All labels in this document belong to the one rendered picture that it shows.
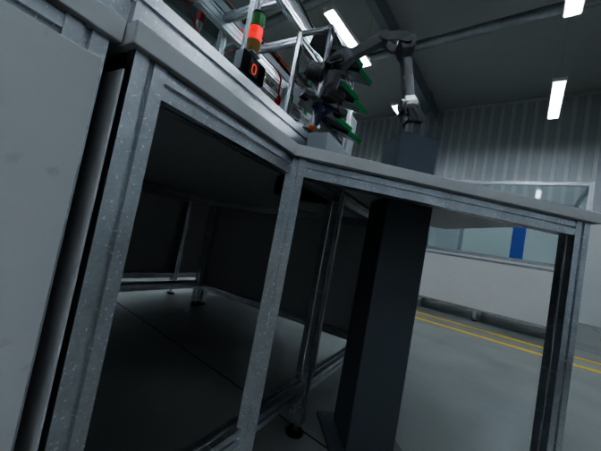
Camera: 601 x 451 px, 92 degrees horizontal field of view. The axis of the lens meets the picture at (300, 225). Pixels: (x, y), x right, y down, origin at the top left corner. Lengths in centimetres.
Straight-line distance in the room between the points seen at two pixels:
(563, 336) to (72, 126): 116
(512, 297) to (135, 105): 470
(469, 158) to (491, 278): 578
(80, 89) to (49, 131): 6
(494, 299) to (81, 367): 466
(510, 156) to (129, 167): 979
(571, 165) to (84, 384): 984
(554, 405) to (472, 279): 378
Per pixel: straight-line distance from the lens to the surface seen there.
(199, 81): 52
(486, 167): 992
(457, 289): 487
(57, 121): 43
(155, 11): 61
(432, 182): 82
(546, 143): 1006
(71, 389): 49
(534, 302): 482
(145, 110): 46
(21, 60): 43
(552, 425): 116
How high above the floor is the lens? 63
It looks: 3 degrees up
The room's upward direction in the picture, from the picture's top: 11 degrees clockwise
